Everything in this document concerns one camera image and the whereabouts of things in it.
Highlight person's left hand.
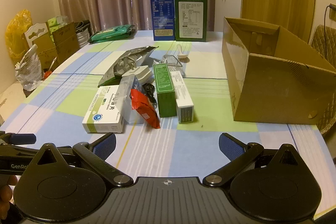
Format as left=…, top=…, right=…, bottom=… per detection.
left=0, top=175, right=18, bottom=211

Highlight white ointment box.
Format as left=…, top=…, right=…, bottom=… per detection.
left=170, top=71, right=195, bottom=125

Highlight green foil packet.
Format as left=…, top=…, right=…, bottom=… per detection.
left=89, top=25, right=135, bottom=39
left=88, top=32, right=133, bottom=44

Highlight white medicine box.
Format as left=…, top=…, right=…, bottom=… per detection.
left=82, top=85, right=125, bottom=134

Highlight silver foil bag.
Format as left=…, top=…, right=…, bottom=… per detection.
left=98, top=46, right=159, bottom=88

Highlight brown cardboard box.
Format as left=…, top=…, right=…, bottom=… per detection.
left=222, top=17, right=336, bottom=125

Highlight tall blue carton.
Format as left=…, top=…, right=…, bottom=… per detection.
left=149, top=0, right=176, bottom=41

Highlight red snack packet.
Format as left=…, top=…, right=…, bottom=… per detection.
left=130, top=89, right=160, bottom=129

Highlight stack of white bowls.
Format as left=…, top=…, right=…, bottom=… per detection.
left=75, top=21, right=91, bottom=50

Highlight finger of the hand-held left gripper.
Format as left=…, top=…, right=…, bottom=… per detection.
left=0, top=131, right=37, bottom=146
left=0, top=145, right=40, bottom=157

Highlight white plastic spoon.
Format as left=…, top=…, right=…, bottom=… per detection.
left=176, top=44, right=190, bottom=59

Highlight white charger dock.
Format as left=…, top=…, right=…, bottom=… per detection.
left=123, top=64, right=153, bottom=84

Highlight clear plastic bag with clip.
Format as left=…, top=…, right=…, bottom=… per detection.
left=163, top=54, right=185, bottom=77

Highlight quilted chair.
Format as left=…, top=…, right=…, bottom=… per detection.
left=310, top=25, right=336, bottom=135

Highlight white plastic bag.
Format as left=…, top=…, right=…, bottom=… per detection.
left=15, top=44, right=44, bottom=90

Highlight slender green box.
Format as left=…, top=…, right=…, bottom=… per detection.
left=154, top=63, right=177, bottom=118

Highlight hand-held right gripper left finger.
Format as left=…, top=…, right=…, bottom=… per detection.
left=33, top=132, right=134, bottom=188

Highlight yellow plastic bag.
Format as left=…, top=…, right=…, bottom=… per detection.
left=6, top=9, right=33, bottom=65

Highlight black charger cable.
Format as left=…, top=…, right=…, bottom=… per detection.
left=325, top=5, right=332, bottom=28

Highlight green tissue packs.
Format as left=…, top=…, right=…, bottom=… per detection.
left=47, top=16, right=69, bottom=33

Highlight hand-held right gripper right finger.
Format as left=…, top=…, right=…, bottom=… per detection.
left=203, top=132, right=305, bottom=188

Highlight clear plastic box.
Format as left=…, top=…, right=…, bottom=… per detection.
left=115, top=75, right=145, bottom=125

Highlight tall green carton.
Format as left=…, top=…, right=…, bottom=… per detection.
left=174, top=0, right=208, bottom=42

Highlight black audio cable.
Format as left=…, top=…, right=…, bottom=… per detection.
left=142, top=83, right=158, bottom=106

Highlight checked tablecloth desktop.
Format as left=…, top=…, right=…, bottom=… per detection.
left=0, top=30, right=328, bottom=182

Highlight brown cardboard carton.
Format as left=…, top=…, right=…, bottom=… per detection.
left=34, top=32, right=58, bottom=69
left=51, top=22, right=80, bottom=67

